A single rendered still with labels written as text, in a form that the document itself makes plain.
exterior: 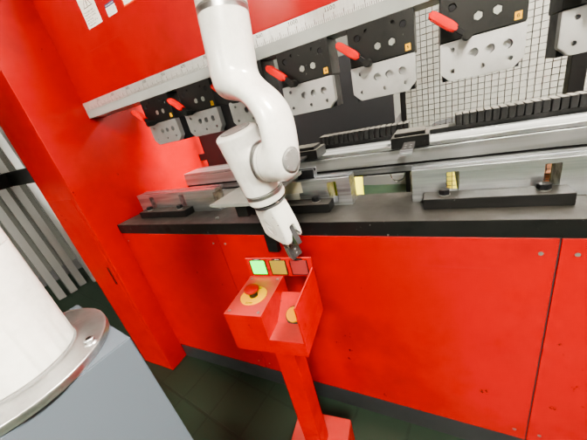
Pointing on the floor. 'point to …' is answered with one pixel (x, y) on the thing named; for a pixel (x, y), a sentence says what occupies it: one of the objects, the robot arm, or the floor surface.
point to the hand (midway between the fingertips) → (293, 250)
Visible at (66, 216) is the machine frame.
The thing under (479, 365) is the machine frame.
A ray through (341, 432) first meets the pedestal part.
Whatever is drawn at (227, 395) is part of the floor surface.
